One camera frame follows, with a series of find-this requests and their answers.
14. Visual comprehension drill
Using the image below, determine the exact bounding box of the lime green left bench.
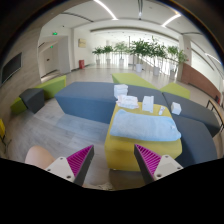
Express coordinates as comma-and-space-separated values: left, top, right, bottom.
10, 75, 66, 114

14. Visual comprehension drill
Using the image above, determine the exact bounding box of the potted plant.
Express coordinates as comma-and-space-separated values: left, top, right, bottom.
92, 45, 113, 65
129, 39, 150, 72
167, 46, 188, 79

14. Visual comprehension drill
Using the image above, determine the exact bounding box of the dark grey right bench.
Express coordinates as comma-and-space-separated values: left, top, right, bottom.
163, 93, 220, 167

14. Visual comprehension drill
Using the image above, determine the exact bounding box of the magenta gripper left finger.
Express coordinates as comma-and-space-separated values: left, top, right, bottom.
46, 145, 94, 186

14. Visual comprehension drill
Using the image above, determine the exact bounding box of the potted plant centre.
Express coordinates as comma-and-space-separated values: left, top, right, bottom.
129, 39, 150, 72

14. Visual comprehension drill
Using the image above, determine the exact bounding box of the stack of white towels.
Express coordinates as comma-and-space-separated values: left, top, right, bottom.
114, 84, 128, 97

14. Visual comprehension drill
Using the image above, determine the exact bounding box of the yellow ottoman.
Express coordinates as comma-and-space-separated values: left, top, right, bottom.
104, 101, 183, 173

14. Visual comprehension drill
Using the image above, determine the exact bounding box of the dark grey cube seat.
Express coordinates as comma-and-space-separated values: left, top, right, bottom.
19, 88, 44, 113

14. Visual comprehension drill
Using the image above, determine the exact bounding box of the framed wall picture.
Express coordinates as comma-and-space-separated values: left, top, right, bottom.
78, 38, 86, 48

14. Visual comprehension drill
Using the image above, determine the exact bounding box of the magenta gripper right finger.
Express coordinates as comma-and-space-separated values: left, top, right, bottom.
134, 144, 182, 184

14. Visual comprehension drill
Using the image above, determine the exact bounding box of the white folded paper card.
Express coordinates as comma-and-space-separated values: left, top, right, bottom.
142, 96, 154, 113

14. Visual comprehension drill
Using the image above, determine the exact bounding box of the beige round stool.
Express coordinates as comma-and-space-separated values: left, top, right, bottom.
25, 145, 55, 169

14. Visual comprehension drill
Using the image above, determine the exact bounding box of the small white bottle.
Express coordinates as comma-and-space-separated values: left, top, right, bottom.
158, 106, 165, 116

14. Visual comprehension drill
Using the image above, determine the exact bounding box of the lime green far bench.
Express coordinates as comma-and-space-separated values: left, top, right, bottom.
112, 73, 190, 99

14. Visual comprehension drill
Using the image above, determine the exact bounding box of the light blue towel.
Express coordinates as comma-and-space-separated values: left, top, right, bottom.
110, 109, 181, 142

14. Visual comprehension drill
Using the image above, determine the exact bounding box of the black metal chair frame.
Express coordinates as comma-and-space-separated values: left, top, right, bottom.
206, 99, 224, 132

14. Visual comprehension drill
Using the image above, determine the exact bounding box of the lime green bench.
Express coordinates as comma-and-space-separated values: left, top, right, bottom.
10, 75, 66, 114
112, 73, 190, 99

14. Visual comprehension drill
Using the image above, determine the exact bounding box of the wall-mounted black screen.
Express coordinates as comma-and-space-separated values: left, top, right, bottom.
1, 53, 22, 83

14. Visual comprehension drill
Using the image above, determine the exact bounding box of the potted plant right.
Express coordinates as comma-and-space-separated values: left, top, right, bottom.
167, 46, 188, 79

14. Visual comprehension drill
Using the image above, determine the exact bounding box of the crumpled white cloth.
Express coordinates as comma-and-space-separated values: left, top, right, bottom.
116, 95, 138, 109

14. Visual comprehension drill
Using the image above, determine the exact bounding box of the blue-grey long sofa bench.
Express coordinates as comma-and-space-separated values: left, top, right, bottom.
54, 81, 168, 125

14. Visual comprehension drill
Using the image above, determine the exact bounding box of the red bin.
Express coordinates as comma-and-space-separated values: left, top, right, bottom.
79, 60, 85, 69

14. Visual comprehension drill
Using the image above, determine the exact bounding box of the potted plant left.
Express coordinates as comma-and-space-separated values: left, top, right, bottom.
92, 45, 113, 65

